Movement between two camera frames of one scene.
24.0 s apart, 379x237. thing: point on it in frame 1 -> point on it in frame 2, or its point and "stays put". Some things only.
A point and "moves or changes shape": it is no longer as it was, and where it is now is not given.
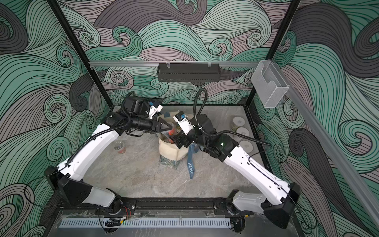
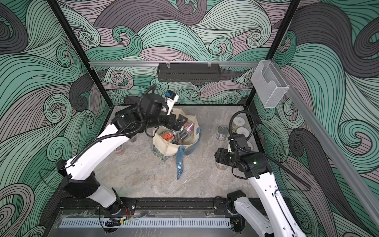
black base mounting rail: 204,207 stays put
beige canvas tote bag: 170,154 moves or changes shape
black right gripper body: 188,139 -> 227,157
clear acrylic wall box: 269,84 stays put
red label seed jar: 119,146 stays put
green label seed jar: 237,121 stays put
